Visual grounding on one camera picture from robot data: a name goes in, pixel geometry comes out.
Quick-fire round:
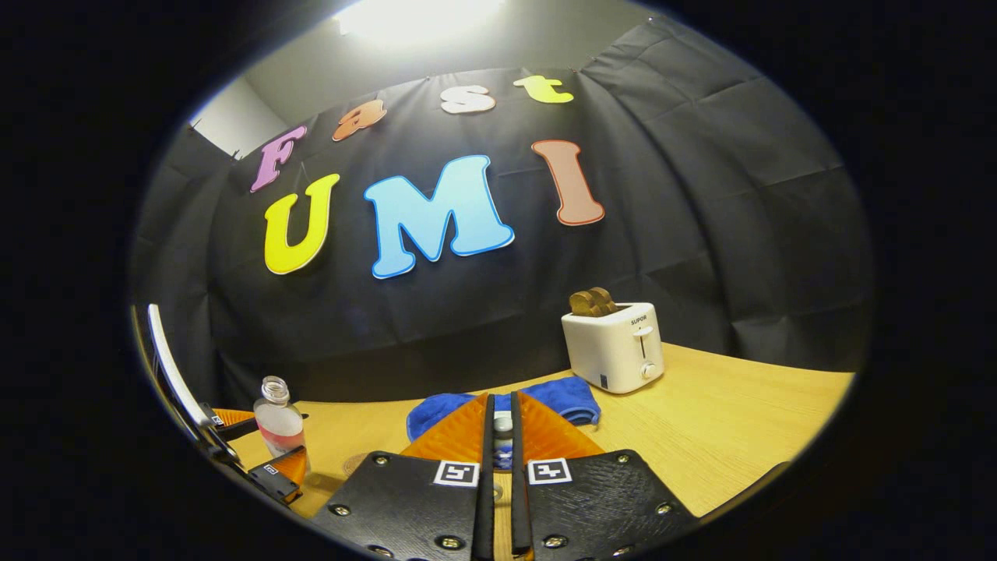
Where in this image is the clear plastic water bottle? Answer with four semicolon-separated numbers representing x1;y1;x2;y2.
253;376;310;476

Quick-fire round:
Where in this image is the white toaster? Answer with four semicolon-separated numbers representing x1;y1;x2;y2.
561;302;665;394

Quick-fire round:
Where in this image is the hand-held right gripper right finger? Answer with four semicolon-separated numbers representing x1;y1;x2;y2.
510;391;699;561

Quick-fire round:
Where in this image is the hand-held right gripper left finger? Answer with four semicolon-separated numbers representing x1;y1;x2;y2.
312;392;497;561

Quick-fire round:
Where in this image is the black backdrop cloth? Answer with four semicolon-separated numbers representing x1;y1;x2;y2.
129;16;873;406

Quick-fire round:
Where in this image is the blue folded towel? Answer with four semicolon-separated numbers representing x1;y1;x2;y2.
407;376;602;443

